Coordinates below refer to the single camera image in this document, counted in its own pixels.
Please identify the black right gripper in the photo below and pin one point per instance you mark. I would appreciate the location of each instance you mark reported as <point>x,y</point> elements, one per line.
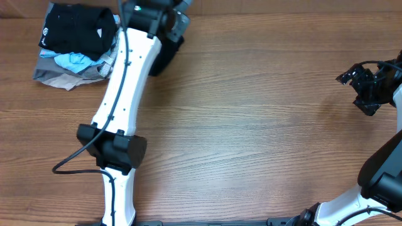
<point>370,107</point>

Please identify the black t-shirt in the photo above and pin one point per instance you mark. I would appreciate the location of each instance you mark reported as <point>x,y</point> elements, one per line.
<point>168,51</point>

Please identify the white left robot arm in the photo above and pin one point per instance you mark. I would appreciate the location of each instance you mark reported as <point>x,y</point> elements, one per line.
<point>150,35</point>

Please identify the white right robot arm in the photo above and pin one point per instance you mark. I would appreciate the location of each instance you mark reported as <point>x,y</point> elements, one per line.
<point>378,189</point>

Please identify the black folded shirt on pile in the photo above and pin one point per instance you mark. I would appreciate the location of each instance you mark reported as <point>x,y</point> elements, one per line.
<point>78,29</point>

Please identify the light blue folded garment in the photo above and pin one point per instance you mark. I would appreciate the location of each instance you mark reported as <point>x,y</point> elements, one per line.
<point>75,62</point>

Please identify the beige folded garment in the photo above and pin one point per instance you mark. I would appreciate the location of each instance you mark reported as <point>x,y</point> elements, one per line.
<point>68,82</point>

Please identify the grey folded garment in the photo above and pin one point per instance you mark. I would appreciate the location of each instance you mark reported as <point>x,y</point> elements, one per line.
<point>46,68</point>

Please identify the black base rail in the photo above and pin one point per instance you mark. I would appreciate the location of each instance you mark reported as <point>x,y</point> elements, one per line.
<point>284,221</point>

